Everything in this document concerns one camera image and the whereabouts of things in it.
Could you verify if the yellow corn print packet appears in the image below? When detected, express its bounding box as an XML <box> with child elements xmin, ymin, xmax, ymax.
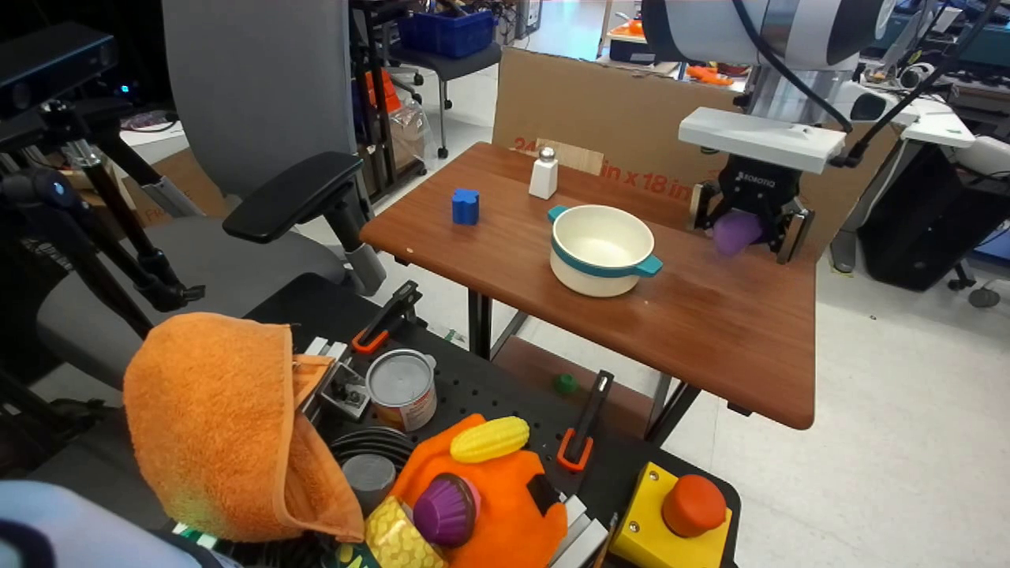
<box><xmin>364</xmin><ymin>496</ymin><xmax>447</xmax><ymax>568</ymax></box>

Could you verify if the orange towel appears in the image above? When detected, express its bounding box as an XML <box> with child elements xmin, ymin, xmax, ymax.
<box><xmin>123</xmin><ymin>312</ymin><xmax>366</xmax><ymax>544</ymax></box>

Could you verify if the yellow toy corn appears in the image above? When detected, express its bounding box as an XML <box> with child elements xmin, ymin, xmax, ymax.
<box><xmin>450</xmin><ymin>416</ymin><xmax>531</xmax><ymax>465</ymax></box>

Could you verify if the metal bracket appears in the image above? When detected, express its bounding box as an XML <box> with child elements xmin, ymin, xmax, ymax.
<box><xmin>302</xmin><ymin>337</ymin><xmax>372</xmax><ymax>420</ymax></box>

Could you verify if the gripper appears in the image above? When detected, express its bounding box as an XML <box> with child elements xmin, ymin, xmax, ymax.
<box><xmin>687</xmin><ymin>154</ymin><xmax>815</xmax><ymax>266</ymax></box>

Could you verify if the tin can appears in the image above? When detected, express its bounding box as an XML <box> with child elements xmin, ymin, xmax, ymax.
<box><xmin>365</xmin><ymin>349</ymin><xmax>439</xmax><ymax>434</ymax></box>

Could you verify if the grey office chair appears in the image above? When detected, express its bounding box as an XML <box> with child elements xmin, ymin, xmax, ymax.
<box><xmin>35</xmin><ymin>0</ymin><xmax>388</xmax><ymax>389</ymax></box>

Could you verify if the black and orange clamp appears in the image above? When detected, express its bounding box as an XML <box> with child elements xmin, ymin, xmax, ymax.
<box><xmin>556</xmin><ymin>370</ymin><xmax>615</xmax><ymax>473</ymax></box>
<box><xmin>352</xmin><ymin>281</ymin><xmax>424</xmax><ymax>354</ymax></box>

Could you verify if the purple toy cupcake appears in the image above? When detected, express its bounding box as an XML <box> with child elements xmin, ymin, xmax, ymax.
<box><xmin>413</xmin><ymin>473</ymin><xmax>481</xmax><ymax>548</ymax></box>

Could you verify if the white pot with teal handles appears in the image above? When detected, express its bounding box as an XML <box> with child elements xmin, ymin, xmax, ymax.
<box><xmin>547</xmin><ymin>204</ymin><xmax>664</xmax><ymax>299</ymax></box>

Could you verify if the black shelf rack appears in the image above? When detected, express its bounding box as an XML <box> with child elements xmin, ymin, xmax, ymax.
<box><xmin>350</xmin><ymin>0</ymin><xmax>428</xmax><ymax>204</ymax></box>

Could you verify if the purple plush toy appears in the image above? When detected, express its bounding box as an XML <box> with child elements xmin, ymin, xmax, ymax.
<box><xmin>712</xmin><ymin>211</ymin><xmax>767</xmax><ymax>258</ymax></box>

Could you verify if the orange plush toy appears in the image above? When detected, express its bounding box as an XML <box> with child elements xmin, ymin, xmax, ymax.
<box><xmin>390</xmin><ymin>413</ymin><xmax>570</xmax><ymax>568</ymax></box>

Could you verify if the camera on tripod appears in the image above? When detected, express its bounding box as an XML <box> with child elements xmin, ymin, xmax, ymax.
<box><xmin>0</xmin><ymin>21</ymin><xmax>208</xmax><ymax>482</ymax></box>

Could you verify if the blue plastic bin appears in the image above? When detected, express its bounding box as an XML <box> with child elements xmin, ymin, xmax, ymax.
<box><xmin>398</xmin><ymin>7</ymin><xmax>497</xmax><ymax>59</ymax></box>

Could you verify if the cardboard sheet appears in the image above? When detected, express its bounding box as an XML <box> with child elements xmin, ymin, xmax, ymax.
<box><xmin>491</xmin><ymin>47</ymin><xmax>905</xmax><ymax>263</ymax></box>

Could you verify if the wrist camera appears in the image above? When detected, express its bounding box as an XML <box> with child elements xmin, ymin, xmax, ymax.
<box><xmin>678</xmin><ymin>106</ymin><xmax>847</xmax><ymax>175</ymax></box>

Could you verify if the black computer case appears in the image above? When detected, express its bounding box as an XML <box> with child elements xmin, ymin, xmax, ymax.
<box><xmin>858</xmin><ymin>144</ymin><xmax>1010</xmax><ymax>292</ymax></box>

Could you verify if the white salt shaker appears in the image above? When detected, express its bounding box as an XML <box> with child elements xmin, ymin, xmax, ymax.
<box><xmin>528</xmin><ymin>146</ymin><xmax>559</xmax><ymax>200</ymax></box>

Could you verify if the yellow emergency stop button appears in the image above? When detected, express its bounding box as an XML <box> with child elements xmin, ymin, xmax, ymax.
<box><xmin>608</xmin><ymin>461</ymin><xmax>734</xmax><ymax>568</ymax></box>

